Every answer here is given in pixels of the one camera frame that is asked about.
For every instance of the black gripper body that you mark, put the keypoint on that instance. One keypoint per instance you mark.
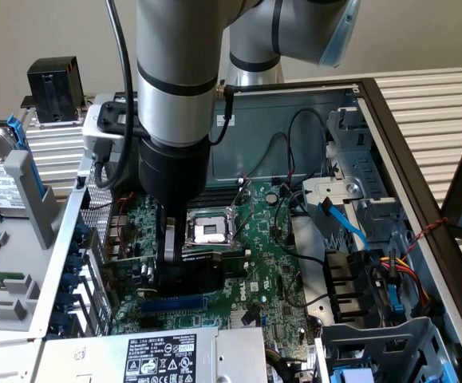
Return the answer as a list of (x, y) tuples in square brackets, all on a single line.
[(174, 171)]

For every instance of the green graphics card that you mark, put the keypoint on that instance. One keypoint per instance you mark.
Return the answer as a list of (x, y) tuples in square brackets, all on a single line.
[(202, 275)]

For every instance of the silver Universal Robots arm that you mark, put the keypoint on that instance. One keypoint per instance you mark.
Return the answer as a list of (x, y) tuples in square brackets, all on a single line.
[(174, 60)]

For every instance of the CPU socket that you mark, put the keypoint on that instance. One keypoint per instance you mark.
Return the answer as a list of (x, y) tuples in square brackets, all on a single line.
[(210, 233)]

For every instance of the blue expansion slot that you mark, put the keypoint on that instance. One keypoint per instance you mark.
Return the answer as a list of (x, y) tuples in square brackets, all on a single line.
[(174, 306)]

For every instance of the white case sticker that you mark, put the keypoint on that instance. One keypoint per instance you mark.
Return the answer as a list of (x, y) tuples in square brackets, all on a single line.
[(219, 119)]

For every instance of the installed green RAM stick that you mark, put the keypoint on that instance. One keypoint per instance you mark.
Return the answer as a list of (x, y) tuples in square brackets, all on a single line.
[(236, 267)]

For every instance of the metal socket locking lever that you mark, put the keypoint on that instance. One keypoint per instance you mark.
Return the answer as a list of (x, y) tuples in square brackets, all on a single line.
[(243, 225)]

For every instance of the metal socket cover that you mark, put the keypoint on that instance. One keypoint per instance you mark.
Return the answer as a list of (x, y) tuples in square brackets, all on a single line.
[(249, 189)]

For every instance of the short black expansion slot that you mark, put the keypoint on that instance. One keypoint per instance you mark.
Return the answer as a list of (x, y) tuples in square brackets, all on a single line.
[(151, 323)]

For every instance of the open metal PC case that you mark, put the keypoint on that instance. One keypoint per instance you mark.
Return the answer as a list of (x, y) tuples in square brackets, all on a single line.
[(246, 119)]

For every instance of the green Dell motherboard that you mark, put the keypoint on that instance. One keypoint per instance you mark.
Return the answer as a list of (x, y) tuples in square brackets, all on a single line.
[(262, 239)]

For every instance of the blue card retention clip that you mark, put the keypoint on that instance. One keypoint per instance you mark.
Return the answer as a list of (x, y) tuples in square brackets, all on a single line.
[(79, 232), (70, 281), (61, 320), (76, 248), (66, 300), (73, 264)]

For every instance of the silver coin battery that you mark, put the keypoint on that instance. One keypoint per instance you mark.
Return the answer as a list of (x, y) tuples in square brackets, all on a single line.
[(271, 198)]

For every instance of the black angled plug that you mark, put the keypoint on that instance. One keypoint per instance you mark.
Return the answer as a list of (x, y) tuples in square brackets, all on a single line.
[(250, 315)]

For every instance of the silver power supply unit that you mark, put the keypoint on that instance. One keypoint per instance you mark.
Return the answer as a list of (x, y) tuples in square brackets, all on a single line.
[(95, 355)]

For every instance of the black CPU cooler block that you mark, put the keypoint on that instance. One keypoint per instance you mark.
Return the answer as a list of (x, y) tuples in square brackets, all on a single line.
[(53, 88)]

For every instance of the grey parts rack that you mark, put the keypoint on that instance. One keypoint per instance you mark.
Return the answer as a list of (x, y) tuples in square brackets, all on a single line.
[(15, 255)]

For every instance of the blue disk caddy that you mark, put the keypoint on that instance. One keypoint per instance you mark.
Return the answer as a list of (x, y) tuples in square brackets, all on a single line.
[(17, 131)]

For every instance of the metal drive cage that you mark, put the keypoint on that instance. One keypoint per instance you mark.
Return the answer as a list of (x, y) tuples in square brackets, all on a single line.
[(358, 167)]

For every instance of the blue plastic disk carrier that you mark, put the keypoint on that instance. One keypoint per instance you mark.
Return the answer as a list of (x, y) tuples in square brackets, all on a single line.
[(350, 375)]

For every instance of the grey disk bay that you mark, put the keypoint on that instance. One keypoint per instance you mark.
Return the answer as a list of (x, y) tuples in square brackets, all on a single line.
[(374, 339)]

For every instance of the blue plastic latch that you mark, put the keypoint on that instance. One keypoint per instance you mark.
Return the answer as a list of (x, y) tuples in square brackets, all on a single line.
[(396, 299)]

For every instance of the black power plug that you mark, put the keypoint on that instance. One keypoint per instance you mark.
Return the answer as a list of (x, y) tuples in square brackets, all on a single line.
[(428, 307)]

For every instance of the black chassis intrusion switch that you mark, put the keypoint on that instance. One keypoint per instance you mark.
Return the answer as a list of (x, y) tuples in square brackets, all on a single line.
[(81, 182)]

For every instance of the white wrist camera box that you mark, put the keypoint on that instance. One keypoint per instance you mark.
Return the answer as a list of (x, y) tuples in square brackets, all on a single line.
[(91, 123)]

